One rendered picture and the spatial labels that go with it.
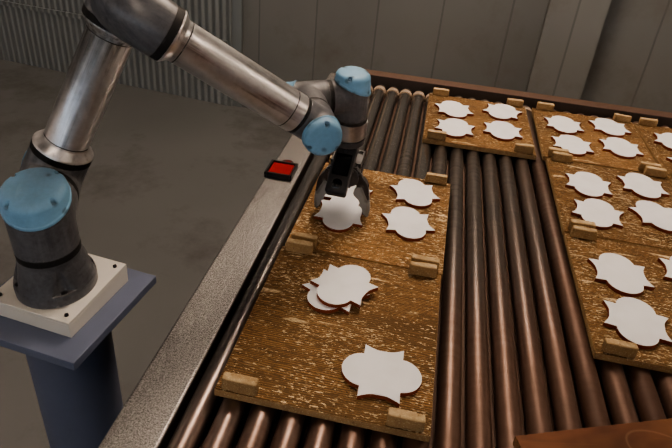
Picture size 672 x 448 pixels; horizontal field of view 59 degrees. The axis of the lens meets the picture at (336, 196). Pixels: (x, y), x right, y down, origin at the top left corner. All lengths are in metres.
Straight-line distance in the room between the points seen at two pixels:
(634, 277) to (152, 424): 1.02
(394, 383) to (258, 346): 0.24
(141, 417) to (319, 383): 0.28
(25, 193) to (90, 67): 0.25
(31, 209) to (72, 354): 0.27
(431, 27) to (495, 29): 0.38
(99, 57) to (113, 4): 0.17
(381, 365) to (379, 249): 0.35
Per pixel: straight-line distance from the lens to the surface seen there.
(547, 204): 1.68
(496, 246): 1.44
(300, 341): 1.09
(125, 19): 0.99
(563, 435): 0.92
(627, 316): 1.33
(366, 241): 1.34
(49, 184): 1.17
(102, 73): 1.16
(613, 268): 1.45
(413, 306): 1.19
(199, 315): 1.17
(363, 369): 1.04
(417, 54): 3.88
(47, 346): 1.23
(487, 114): 2.14
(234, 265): 1.28
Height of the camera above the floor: 1.70
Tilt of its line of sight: 31 degrees down
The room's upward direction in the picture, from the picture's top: 6 degrees clockwise
